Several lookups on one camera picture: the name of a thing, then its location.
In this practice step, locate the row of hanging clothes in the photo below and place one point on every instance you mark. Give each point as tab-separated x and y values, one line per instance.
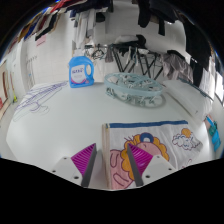
83	8

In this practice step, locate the blue detergent bottle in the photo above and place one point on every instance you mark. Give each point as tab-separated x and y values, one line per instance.
80	71

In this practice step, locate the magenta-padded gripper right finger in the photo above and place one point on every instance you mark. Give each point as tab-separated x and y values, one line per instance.
156	166

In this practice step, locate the green clothes hanger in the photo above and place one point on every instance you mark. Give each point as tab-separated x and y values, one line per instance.
196	89

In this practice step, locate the teal plastic containers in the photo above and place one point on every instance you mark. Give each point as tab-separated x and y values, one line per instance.
214	133

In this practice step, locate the black folding drying rack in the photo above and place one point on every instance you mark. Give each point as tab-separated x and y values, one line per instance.
133	55

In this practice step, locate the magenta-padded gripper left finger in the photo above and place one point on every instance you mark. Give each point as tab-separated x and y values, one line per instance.
68	168

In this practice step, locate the grey garment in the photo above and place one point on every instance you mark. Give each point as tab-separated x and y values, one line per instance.
176	66

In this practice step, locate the round teal peg drying hanger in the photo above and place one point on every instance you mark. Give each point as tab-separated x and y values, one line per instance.
133	87

